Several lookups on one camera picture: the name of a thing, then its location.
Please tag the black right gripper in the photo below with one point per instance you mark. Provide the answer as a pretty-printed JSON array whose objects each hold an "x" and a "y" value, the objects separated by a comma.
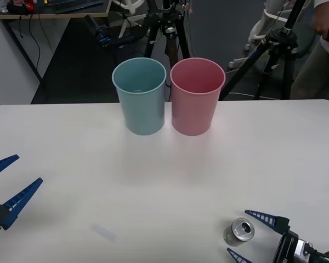
[{"x": 285, "y": 249}]

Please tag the silver drink can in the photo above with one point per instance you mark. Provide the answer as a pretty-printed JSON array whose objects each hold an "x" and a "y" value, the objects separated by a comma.
[{"x": 242, "y": 230}]

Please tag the person's hand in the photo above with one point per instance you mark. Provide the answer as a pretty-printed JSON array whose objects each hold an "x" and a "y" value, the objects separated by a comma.
[{"x": 321, "y": 23}]

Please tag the pink plastic bin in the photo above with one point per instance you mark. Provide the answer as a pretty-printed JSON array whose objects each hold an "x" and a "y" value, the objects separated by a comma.
[{"x": 193, "y": 109}]

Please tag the pale blue plastic bin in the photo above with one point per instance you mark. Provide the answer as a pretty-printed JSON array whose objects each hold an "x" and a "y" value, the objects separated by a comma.
[{"x": 139, "y": 109}]

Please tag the blue and black device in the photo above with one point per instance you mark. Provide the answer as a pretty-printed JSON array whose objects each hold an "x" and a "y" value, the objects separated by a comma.
[{"x": 102, "y": 35}]

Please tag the red item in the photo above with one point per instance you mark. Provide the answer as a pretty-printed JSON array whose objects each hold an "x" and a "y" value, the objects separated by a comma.
[{"x": 24, "y": 4}]

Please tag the person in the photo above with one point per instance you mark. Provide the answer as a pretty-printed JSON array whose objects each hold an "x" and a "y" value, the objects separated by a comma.
[{"x": 315, "y": 68}]

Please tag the black desk with wooden edge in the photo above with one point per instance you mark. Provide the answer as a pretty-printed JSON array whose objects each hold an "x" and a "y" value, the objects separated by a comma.
[{"x": 79, "y": 13}]

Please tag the black keyboard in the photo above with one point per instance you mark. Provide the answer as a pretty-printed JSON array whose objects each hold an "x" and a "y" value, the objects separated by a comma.
[{"x": 74, "y": 4}]

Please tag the white chair base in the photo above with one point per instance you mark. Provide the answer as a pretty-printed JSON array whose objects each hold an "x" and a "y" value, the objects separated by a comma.
[{"x": 125, "y": 26}]

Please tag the black tripod with blue legs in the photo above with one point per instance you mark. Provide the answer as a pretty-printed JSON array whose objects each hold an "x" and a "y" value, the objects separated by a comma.
[{"x": 283, "y": 35}]

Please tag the white chair frame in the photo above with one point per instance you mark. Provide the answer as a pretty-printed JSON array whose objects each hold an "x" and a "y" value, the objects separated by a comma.
[{"x": 267, "y": 13}]

